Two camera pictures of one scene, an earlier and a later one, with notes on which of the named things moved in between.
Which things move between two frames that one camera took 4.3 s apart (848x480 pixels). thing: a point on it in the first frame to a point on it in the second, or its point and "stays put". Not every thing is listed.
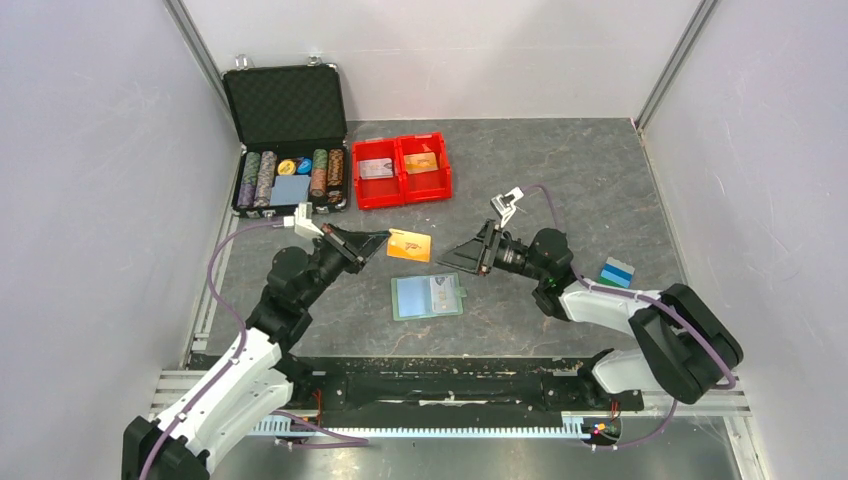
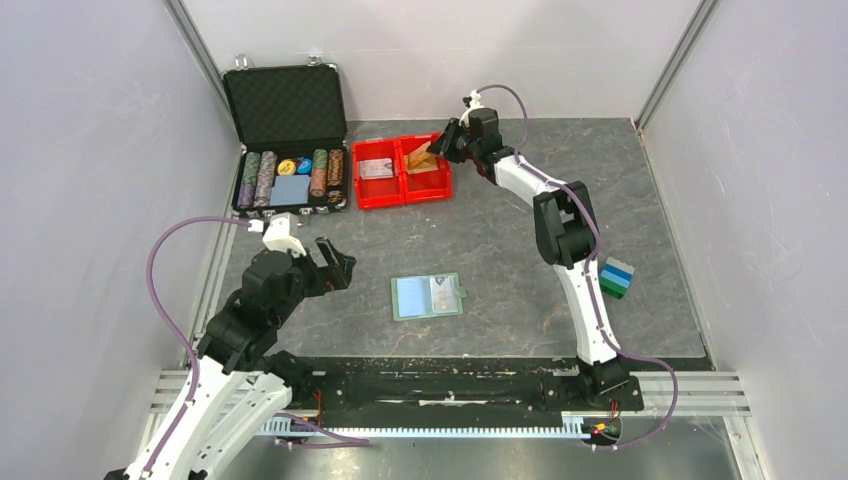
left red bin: [384, 192] stays put
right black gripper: [469, 255] to [445, 143]
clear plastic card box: [427, 296] stays put
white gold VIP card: [443, 293] stays put
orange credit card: [409, 245] to [421, 160]
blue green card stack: [616, 272] stays put
